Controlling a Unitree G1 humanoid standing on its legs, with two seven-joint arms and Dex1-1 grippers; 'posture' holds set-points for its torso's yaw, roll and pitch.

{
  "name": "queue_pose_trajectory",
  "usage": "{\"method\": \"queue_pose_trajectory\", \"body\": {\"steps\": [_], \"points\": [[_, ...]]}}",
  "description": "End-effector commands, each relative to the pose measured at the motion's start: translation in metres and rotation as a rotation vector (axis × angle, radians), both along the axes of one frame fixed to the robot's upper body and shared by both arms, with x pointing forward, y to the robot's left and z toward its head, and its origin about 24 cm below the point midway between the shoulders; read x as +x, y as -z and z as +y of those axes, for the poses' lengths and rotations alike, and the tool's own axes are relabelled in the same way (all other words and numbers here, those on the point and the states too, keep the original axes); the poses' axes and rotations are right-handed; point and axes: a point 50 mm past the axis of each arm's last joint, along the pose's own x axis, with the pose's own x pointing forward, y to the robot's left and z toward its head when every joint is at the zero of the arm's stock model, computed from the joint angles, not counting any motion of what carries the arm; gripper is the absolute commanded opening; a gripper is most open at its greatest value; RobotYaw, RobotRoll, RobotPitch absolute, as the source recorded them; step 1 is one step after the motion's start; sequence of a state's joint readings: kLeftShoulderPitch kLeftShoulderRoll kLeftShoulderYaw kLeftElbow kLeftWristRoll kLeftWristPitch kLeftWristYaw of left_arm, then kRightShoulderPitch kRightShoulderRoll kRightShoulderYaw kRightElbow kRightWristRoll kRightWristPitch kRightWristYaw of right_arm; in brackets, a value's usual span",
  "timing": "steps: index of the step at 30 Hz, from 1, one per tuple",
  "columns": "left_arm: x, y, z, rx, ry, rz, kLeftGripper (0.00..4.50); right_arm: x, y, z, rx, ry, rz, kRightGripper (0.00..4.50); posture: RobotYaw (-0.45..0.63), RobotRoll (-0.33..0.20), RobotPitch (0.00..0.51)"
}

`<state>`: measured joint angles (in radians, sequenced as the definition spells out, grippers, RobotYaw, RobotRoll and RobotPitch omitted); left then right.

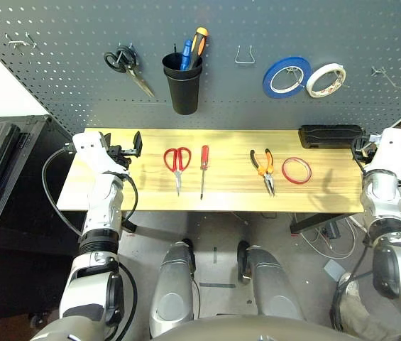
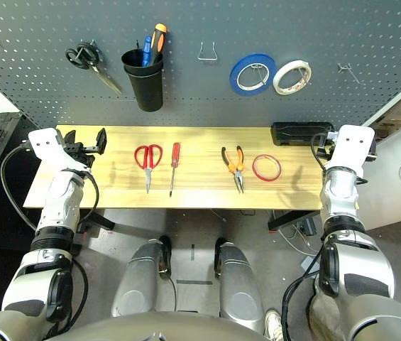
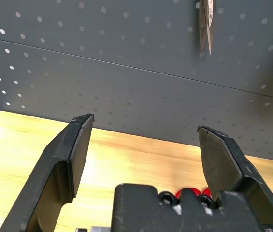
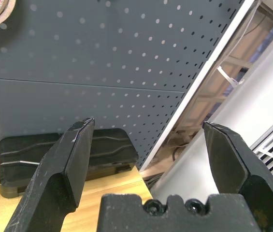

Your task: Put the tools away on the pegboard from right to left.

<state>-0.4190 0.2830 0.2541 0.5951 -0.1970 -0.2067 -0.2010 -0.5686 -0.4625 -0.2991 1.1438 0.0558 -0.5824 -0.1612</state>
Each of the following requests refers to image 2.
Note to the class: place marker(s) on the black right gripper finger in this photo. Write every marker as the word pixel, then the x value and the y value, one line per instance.
pixel 327 151
pixel 372 149

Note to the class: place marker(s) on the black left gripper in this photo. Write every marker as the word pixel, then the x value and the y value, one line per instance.
pixel 83 151

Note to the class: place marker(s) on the thin red tape roll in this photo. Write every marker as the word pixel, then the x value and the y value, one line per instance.
pixel 253 167

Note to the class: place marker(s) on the orange black needle-nose pliers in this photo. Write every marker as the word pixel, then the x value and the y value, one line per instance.
pixel 240 160

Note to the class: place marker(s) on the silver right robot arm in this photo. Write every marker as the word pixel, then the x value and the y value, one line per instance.
pixel 340 192

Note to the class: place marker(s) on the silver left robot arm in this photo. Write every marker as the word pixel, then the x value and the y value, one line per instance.
pixel 60 206

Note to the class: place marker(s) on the grey perforated pegboard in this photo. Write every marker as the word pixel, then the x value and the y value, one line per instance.
pixel 200 99

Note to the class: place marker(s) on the black flat box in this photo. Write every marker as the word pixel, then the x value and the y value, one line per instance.
pixel 303 133

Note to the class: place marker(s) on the white cabinet with black logo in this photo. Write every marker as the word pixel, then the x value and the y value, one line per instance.
pixel 391 199

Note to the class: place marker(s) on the black plastic holder cup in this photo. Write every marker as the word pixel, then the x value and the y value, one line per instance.
pixel 147 92

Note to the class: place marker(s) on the white tape roll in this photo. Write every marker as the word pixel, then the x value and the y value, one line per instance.
pixel 276 82

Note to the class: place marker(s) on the grey square floor pad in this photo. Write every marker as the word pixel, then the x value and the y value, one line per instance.
pixel 310 264

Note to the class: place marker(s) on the blue tape roll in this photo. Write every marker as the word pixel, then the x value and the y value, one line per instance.
pixel 253 57

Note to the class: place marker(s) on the silver left robot leg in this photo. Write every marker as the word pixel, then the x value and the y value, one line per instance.
pixel 140 280

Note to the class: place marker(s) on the silver robot leg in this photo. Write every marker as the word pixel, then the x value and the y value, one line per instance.
pixel 140 280
pixel 237 284

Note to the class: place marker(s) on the short black floor tape strip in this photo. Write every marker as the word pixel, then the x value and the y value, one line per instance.
pixel 193 252

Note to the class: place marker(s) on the silver right robot leg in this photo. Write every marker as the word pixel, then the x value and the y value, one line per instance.
pixel 237 284

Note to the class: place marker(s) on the khaki trouser leg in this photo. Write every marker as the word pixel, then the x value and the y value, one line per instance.
pixel 324 316

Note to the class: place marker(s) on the long black floor tape strip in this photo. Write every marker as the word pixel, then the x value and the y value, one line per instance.
pixel 194 282

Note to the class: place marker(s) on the white sneaker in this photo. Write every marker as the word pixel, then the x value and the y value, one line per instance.
pixel 272 323

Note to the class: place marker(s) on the grey robot torso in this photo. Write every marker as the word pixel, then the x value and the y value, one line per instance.
pixel 157 328

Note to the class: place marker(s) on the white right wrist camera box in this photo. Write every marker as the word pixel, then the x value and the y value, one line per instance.
pixel 354 142

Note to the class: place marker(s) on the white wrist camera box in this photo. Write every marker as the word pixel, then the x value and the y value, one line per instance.
pixel 44 142
pixel 354 142

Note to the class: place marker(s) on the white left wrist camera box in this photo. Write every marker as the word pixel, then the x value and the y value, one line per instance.
pixel 44 142

